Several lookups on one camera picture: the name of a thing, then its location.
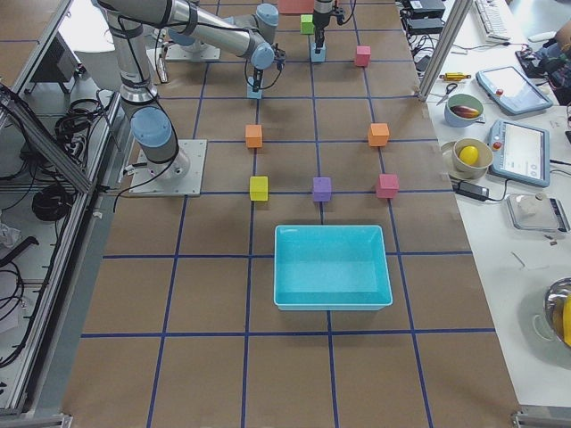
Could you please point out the light blue foam block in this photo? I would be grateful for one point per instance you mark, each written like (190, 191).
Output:
(318, 54)
(253, 93)

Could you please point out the green foam block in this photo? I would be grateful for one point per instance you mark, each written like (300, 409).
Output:
(306, 24)

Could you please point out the pink foam block middle right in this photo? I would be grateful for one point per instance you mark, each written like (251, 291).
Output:
(362, 56)

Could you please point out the pink foam block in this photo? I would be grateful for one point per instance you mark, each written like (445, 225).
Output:
(362, 56)
(387, 186)

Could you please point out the orange foam block right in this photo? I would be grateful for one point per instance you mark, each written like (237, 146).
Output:
(253, 136)

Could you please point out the orange foam block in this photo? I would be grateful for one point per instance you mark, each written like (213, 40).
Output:
(378, 134)
(253, 136)

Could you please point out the yellow foam block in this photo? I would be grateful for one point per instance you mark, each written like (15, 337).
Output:
(259, 188)

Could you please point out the orange foam block left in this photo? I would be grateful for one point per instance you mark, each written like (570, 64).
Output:
(378, 134)

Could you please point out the purple foam block far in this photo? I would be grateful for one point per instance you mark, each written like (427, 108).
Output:
(321, 189)

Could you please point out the black scissors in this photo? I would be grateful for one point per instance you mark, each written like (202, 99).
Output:
(448, 90)

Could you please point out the brass cylinder tool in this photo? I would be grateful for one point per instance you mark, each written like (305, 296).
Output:
(454, 76)

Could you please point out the light blue bowl with fruit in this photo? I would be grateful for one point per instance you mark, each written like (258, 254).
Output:
(462, 110)

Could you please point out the white keyboard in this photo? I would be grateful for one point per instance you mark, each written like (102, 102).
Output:
(489, 19)

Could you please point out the pink foam block far left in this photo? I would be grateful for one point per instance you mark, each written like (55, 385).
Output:
(387, 186)

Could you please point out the teach pendant far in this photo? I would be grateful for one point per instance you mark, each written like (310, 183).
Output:
(512, 90)

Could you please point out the teach pendant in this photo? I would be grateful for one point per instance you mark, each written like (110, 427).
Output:
(520, 152)
(512, 90)

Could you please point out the cream cup with lemon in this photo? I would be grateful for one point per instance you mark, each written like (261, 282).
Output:
(467, 158)

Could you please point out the cyan plastic tray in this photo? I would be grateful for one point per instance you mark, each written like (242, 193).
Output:
(339, 267)

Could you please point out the black power adapter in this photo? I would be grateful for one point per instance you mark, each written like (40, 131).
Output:
(472, 191)

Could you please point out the teach pendant near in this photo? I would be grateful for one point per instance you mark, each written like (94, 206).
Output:
(520, 152)

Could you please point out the kitchen scale with object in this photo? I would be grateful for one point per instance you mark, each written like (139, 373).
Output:
(537, 212)

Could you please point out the steel bowl with banana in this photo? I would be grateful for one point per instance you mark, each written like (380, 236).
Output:
(541, 316)

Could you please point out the aluminium frame post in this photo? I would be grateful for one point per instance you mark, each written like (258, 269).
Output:
(454, 22)

